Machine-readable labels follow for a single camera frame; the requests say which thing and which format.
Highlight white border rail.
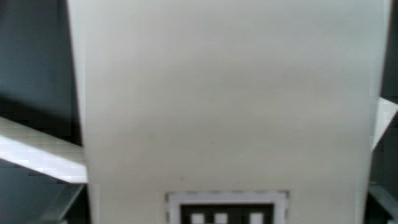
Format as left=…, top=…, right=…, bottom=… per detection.
left=372, top=98, right=398, bottom=147
left=0, top=117, right=90, bottom=184

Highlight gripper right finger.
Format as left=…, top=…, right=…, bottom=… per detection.
left=367, top=184, right=398, bottom=224

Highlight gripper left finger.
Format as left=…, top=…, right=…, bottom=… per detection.
left=35, top=184, right=90, bottom=224

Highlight small white cube block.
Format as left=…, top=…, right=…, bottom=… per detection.
left=68, top=0, right=392, bottom=224

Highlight white front border rail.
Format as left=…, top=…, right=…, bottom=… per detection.
left=0, top=117, right=90, bottom=184

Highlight white right border rail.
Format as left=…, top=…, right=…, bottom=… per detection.
left=372, top=98, right=398, bottom=147

